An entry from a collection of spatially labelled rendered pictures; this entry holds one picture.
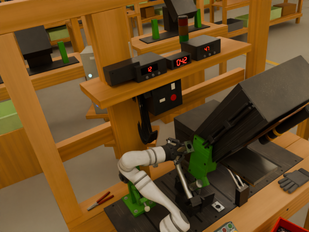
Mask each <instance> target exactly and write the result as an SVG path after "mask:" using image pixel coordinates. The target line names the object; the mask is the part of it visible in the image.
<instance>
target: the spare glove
mask: <svg viewBox="0 0 309 232"><path fill-rule="evenodd" d="M283 177H284V178H283V179H281V180H279V181H278V184H280V188H283V190H284V191H287V190H288V193H290V194H291V193H292V192H293V191H295V190H296V189H297V188H298V187H301V186H302V185H304V184H305V183H307V182H308V181H309V172H308V171H306V170H305V169H303V168H300V169H299V170H295V171H293V172H292V173H291V172H290V173H284V174H283Z"/></svg>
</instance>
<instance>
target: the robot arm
mask: <svg viewBox="0 0 309 232"><path fill-rule="evenodd" d="M166 141H167V144H166V145H162V146H158V147H154V148H151V149H148V150H143V151H129V152H126V153H125V154H123V156H122V157H121V158H120V160H119V161H118V169H119V170H120V172H121V173H122V174H123V175H124V176H125V177H126V178H127V179H128V180H130V181H131V182H132V183H133V184H134V186H135V187H136V188H137V189H138V191H139V192H140V193H141V194H142V195H143V196H144V197H145V198H147V199H149V200H151V201H154V202H156V203H159V204H161V205H163V206H164V207H166V208H167V209H168V210H169V211H170V214H169V215H168V216H166V217H165V218H164V219H163V220H162V221H161V222H160V232H187V230H188V229H189V228H190V224H189V221H188V219H187V218H186V216H185V215H184V214H183V213H182V211H181V210H180V209H179V208H178V207H177V206H176V205H175V204H174V203H173V202H172V201H171V200H170V199H169V198H168V197H167V196H166V195H165V194H164V193H163V192H162V191H161V190H160V189H159V188H158V187H157V186H156V185H155V183H154V182H153V181H152V180H151V179H150V177H149V176H148V175H147V173H146V172H145V171H143V170H141V171H139V170H138V169H137V168H136V166H139V165H141V166H143V167H145V166H149V165H152V166H153V167H154V168H156V167H158V164H159V163H162V162H167V161H173V162H174V165H178V164H179V163H180V162H181V161H182V160H183V159H184V158H185V156H184V155H185V154H188V153H187V151H183V152H178V151H177V147H181V146H184V143H180V142H179V140H178V139H173V138H167V139H166ZM171 142H172V143H175V144H177V145H172V144H170V143H171ZM177 156H180V158H179V159H178V160H175V158H176V157H177Z"/></svg>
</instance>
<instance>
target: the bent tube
mask: <svg viewBox="0 0 309 232"><path fill-rule="evenodd" d="M177 151H178V152H183V151H187V153H190V152H193V151H194V148H193V146H192V143H191V141H190V140H189V141H185V142H184V146H182V147H180V148H179V149H178V150H177ZM179 158H180V156H177V157H176V158H175V160H178V159H179ZM175 168H176V171H177V174H178V176H179V178H180V181H181V184H182V186H183V189H184V192H185V194H186V197H187V199H189V198H191V197H193V195H192V193H191V191H190V190H189V188H188V183H187V180H186V178H185V175H184V173H183V170H182V168H181V164H180V163H179V164H178V165H176V166H175Z"/></svg>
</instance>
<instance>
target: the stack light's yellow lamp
mask: <svg viewBox="0 0 309 232"><path fill-rule="evenodd" d="M178 31H179V35H180V36H185V35H188V34H189V28H188V26H185V27H178Z"/></svg>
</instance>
